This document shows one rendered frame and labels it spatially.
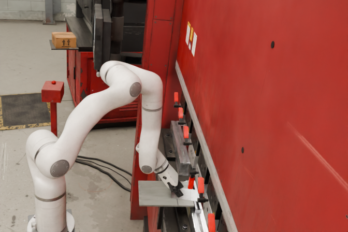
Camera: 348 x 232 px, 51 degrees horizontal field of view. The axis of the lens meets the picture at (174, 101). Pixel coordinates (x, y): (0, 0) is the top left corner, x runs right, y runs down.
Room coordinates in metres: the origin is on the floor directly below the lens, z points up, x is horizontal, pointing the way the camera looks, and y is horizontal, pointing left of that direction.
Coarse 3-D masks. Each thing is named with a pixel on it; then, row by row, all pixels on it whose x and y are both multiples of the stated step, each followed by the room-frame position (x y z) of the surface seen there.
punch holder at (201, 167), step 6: (204, 156) 1.29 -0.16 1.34; (198, 162) 1.34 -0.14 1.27; (204, 162) 1.26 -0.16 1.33; (198, 168) 1.32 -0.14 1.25; (204, 168) 1.25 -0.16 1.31; (198, 174) 1.30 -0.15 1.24; (204, 174) 1.23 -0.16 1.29; (204, 180) 1.22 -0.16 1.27; (204, 186) 1.21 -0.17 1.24; (204, 192) 1.21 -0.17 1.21
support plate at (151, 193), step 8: (144, 184) 1.48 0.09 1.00; (152, 184) 1.49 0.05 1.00; (160, 184) 1.50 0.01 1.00; (184, 184) 1.52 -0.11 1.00; (144, 192) 1.42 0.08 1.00; (152, 192) 1.43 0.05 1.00; (160, 192) 1.44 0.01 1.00; (168, 192) 1.45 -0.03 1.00; (144, 200) 1.36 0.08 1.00; (152, 200) 1.37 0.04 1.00; (160, 200) 1.38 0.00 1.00; (168, 200) 1.38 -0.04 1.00; (176, 200) 1.39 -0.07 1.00; (184, 200) 1.40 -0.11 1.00
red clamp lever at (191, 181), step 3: (189, 171) 1.31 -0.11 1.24; (192, 171) 1.30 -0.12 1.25; (195, 171) 1.30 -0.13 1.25; (198, 171) 1.31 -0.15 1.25; (192, 174) 1.29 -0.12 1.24; (195, 174) 1.30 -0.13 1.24; (192, 177) 1.30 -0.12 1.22; (189, 180) 1.30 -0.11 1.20; (192, 180) 1.29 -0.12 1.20; (189, 183) 1.29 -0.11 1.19; (192, 183) 1.29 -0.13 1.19; (189, 186) 1.29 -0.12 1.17; (192, 186) 1.29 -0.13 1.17
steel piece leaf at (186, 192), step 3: (180, 189) 1.48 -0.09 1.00; (183, 189) 1.48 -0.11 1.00; (186, 189) 1.49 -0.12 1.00; (189, 189) 1.49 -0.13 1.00; (171, 192) 1.42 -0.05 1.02; (183, 192) 1.46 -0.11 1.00; (186, 192) 1.46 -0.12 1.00; (189, 192) 1.46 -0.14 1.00; (171, 195) 1.42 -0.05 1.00; (174, 195) 1.43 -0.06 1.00; (183, 195) 1.43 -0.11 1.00; (186, 195) 1.44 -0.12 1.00; (189, 195) 1.44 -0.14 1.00; (177, 198) 1.41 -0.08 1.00; (180, 198) 1.41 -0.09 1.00; (183, 198) 1.41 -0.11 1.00; (186, 198) 1.41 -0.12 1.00; (189, 198) 1.42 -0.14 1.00
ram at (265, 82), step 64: (192, 0) 2.02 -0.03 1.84; (256, 0) 1.06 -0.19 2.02; (320, 0) 0.73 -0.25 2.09; (192, 64) 1.78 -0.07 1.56; (256, 64) 0.96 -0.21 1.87; (320, 64) 0.66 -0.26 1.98; (256, 128) 0.86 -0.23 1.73; (320, 128) 0.60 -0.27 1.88; (256, 192) 0.77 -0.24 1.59; (320, 192) 0.54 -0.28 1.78
